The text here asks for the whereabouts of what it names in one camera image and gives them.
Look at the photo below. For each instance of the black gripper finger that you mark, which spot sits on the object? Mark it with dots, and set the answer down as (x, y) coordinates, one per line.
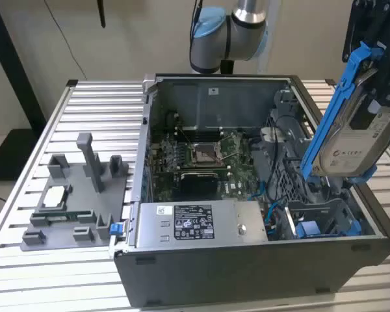
(365, 113)

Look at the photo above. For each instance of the hard disk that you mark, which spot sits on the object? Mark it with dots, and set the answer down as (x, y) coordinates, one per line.
(344, 149)

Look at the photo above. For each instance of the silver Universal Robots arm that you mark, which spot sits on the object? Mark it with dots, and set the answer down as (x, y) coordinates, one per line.
(214, 45)

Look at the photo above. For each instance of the gray metal disk bay cage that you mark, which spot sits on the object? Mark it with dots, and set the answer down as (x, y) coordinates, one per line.
(287, 182)

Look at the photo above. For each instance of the blue disk carrier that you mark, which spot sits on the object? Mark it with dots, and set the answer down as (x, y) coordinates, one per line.
(308, 229)

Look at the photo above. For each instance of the black RAM slot bank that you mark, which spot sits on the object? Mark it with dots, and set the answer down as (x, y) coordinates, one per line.
(198, 133)
(204, 166)

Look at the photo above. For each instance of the black table corner cap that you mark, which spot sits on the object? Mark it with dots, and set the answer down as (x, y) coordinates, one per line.
(330, 82)
(72, 83)

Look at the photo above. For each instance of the green motherboard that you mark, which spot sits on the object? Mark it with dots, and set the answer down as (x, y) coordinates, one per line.
(239, 152)

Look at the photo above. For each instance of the thin metal locking lever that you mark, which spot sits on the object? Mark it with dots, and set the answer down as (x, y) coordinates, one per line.
(232, 151)
(185, 136)

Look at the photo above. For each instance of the CPU socket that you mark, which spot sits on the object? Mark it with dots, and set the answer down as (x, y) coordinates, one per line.
(205, 155)

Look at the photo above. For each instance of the silver power supply unit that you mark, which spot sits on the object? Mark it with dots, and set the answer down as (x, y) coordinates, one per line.
(224, 224)

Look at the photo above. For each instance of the black graphics card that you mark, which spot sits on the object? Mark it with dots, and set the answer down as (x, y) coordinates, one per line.
(198, 185)

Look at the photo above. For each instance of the black open PC case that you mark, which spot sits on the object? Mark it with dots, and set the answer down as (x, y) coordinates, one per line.
(214, 276)

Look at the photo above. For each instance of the blue case latch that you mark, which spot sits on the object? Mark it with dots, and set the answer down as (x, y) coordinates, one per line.
(116, 228)

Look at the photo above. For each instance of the black hanging antenna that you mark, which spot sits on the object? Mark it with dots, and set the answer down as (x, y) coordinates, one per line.
(101, 16)

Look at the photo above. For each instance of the gray parts rack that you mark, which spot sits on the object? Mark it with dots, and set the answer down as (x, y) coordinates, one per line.
(78, 195)

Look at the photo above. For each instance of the green RAM stick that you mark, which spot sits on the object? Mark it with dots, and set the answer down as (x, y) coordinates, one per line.
(71, 215)

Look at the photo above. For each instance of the silver CPU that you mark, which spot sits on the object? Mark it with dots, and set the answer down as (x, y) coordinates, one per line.
(55, 196)

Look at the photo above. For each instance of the black stand with base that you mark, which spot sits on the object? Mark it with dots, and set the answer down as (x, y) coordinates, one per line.
(13, 65)

